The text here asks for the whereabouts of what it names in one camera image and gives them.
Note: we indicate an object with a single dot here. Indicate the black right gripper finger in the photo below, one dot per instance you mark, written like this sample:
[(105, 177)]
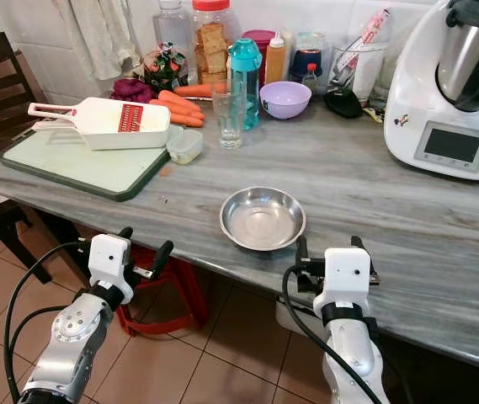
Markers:
[(359, 243), (301, 251)]

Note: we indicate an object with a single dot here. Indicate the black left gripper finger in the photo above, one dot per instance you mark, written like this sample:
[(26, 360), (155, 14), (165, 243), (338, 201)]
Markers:
[(161, 256), (125, 232)]

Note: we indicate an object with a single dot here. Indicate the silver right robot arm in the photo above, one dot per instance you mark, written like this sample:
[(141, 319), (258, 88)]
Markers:
[(353, 358)]

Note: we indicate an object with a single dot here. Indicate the red plastic stool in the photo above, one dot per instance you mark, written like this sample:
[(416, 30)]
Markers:
[(184, 295)]

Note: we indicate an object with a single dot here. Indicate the white plastic bin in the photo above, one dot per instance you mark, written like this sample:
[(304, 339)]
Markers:
[(294, 318)]

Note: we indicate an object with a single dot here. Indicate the stainless steel bowl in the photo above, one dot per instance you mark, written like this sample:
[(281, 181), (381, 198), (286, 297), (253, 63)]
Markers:
[(263, 219)]

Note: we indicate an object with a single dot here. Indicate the green-edged cutting board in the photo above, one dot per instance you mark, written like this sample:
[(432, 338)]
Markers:
[(71, 172)]

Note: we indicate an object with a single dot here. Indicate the small clear plastic container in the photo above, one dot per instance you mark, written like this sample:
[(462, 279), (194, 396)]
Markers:
[(185, 146)]

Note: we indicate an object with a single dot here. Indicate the white mandoline slicer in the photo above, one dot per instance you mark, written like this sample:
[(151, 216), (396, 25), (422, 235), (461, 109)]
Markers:
[(113, 123)]

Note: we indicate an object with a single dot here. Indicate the orange carrot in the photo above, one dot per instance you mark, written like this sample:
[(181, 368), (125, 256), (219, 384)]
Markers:
[(193, 90), (180, 101), (184, 119)]

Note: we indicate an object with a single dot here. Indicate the black rounded object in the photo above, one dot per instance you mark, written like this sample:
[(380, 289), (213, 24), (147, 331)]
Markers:
[(343, 103)]

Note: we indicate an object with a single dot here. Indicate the clear drinking glass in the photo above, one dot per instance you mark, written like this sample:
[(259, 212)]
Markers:
[(228, 119)]

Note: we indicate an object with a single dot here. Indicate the purple plastic bowl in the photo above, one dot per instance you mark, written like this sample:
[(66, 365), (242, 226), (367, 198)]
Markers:
[(285, 101)]

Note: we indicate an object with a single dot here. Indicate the white kitchen food processor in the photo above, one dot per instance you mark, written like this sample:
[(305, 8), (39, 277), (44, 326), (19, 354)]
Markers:
[(416, 93)]

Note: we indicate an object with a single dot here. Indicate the small red-capped bottle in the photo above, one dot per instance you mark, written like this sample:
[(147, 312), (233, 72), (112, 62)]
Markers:
[(311, 77)]

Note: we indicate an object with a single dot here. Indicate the long wrap roll box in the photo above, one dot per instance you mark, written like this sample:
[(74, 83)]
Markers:
[(367, 55)]

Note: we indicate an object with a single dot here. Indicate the teal water bottle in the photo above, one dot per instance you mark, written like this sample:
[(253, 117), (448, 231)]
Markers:
[(245, 67)]

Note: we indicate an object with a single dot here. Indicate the orange sauce bottle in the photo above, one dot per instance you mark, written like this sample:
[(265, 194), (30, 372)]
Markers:
[(275, 61)]

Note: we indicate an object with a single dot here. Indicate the hanging beige towel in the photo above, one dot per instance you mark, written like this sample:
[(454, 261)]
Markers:
[(104, 34)]

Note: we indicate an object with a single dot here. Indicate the clear glass jar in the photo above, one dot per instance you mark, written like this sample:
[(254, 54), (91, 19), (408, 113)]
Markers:
[(311, 49)]

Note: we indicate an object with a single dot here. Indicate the clear plastic bottle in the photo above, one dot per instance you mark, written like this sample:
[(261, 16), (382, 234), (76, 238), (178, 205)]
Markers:
[(173, 34)]

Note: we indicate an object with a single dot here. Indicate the red-lidded cracker jar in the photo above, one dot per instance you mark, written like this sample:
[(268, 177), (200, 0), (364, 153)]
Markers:
[(212, 46)]

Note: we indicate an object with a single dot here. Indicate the maroon-lidded container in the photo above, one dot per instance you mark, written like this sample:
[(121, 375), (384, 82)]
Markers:
[(260, 37)]

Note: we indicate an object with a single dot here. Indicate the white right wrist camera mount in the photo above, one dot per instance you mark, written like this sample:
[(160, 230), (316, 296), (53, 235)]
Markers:
[(344, 276)]

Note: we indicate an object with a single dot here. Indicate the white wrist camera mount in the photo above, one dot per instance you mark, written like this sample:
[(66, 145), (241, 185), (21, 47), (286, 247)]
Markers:
[(109, 263), (344, 276)]

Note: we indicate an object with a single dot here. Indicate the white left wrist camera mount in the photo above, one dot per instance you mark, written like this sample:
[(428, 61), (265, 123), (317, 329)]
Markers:
[(109, 263)]

